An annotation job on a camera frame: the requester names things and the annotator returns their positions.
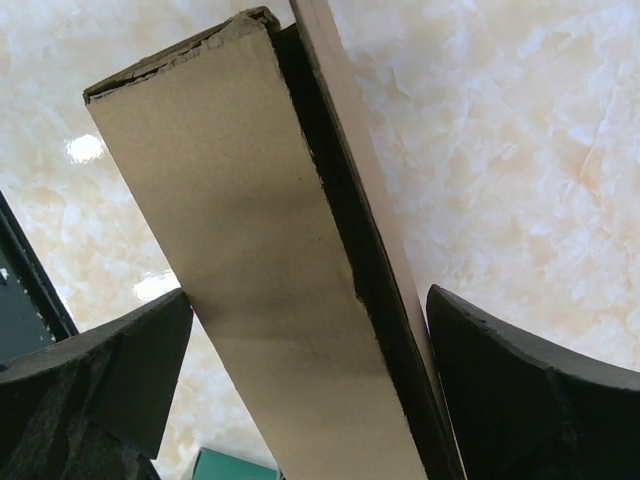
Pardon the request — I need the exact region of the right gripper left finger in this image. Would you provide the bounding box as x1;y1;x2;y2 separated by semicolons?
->
1;289;193;479

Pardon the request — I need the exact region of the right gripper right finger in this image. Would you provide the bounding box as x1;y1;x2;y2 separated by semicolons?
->
426;285;639;479

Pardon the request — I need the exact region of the brown cardboard box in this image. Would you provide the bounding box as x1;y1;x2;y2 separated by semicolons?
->
83;1;464;479

